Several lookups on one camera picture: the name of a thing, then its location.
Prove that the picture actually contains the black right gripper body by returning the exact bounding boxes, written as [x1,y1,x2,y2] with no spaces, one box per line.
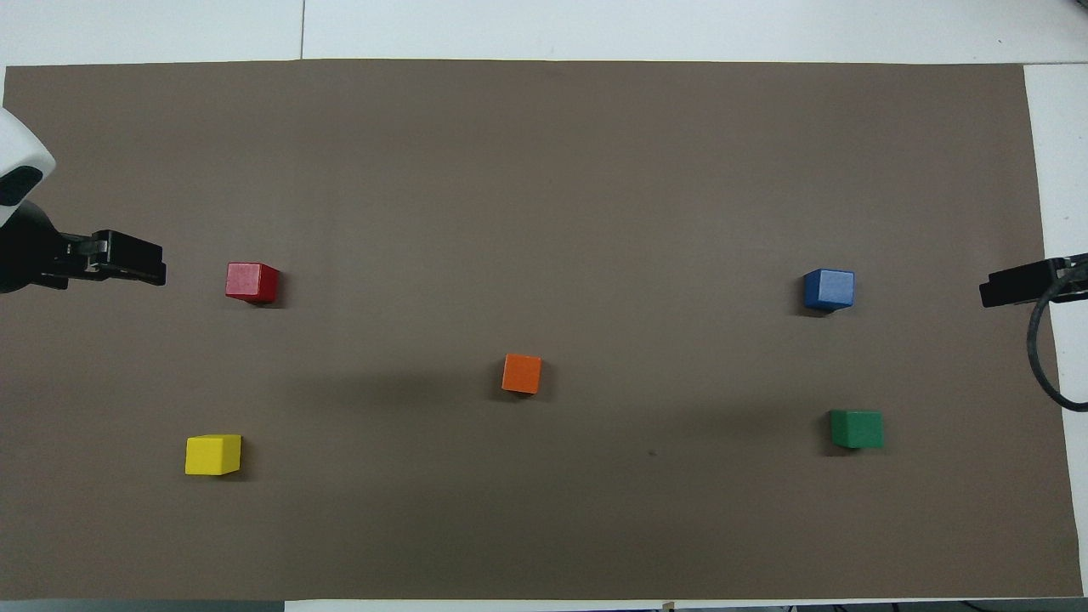
[1051,252,1088,303]

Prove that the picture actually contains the blue wooden block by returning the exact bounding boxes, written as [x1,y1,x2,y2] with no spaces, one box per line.
[803,269,856,312]

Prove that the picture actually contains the green wooden block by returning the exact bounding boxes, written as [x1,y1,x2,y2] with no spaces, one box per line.
[829,409,885,451]

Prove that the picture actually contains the orange wooden block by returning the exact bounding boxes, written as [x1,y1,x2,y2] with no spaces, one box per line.
[501,353,543,396]

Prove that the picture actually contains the red wooden block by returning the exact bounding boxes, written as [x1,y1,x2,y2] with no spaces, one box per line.
[224,262,281,305]

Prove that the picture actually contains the brown table mat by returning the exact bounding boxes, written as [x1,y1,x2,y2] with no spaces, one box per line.
[0,59,1084,602]

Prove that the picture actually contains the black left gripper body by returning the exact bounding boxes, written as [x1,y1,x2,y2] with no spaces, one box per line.
[0,200,108,295]

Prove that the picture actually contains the yellow wooden block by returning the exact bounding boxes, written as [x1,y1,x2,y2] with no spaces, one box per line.
[184,433,243,477]

